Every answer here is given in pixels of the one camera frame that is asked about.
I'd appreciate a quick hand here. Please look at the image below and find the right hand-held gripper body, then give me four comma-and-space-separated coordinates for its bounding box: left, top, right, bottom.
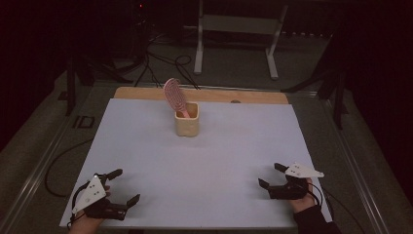
267, 162, 325, 201

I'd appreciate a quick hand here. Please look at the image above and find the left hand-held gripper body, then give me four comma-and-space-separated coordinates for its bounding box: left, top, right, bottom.
71, 174, 130, 221

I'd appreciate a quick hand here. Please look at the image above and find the beige square cup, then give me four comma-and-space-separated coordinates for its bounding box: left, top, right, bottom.
174, 101, 200, 137

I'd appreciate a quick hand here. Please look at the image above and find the pink hairbrush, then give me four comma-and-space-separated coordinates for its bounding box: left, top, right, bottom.
163, 77, 192, 119

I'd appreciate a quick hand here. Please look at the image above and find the person's left hand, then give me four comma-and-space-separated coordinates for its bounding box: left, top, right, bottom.
67, 184, 112, 234

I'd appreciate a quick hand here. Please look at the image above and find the person's right hand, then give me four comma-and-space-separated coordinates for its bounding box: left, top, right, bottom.
288, 176, 319, 215

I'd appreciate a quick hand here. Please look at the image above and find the pale table mat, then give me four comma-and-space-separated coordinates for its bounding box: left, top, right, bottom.
59, 97, 335, 229

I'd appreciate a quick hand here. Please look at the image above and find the black stand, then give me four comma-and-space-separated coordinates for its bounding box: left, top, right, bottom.
281, 32, 350, 131
57, 53, 134, 117

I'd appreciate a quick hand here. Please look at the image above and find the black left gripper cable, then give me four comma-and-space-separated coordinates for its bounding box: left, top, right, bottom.
66, 179, 94, 229

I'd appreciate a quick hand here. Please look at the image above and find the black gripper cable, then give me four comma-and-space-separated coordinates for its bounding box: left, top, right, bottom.
66, 179, 94, 229
306, 181, 334, 218

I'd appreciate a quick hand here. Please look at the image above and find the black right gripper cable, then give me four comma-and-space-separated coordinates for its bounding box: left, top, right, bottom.
306, 181, 334, 218

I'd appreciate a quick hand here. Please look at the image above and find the black floor cable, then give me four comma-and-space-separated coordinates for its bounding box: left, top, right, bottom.
322, 188, 366, 234
44, 138, 94, 198

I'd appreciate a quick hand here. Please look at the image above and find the metal floor rail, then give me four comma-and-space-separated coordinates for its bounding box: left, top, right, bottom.
0, 87, 98, 234
316, 92, 389, 234

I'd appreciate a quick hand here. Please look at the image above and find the black square floor bracket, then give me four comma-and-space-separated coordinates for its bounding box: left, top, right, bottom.
71, 115, 96, 130

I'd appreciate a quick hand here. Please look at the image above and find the black floor cables bundle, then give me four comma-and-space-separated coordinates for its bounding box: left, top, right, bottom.
133, 30, 201, 91

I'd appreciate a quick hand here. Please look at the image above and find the white metal table frame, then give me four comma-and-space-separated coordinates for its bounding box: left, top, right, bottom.
193, 0, 289, 81

